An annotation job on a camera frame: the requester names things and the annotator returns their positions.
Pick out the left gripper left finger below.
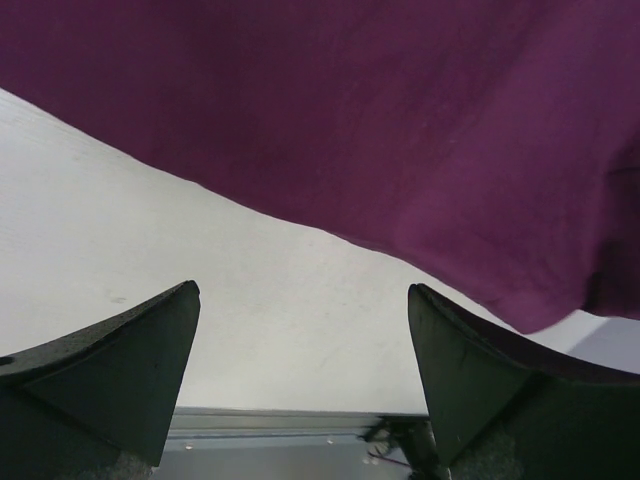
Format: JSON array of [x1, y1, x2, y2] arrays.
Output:
[[1, 280, 201, 480]]

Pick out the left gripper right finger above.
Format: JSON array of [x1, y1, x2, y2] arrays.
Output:
[[408, 285, 639, 479]]

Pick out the purple cloth wrap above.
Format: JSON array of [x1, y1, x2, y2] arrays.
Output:
[[1, 1, 639, 334]]

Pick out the aluminium front rail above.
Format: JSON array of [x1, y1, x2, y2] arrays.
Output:
[[153, 407, 429, 479]]

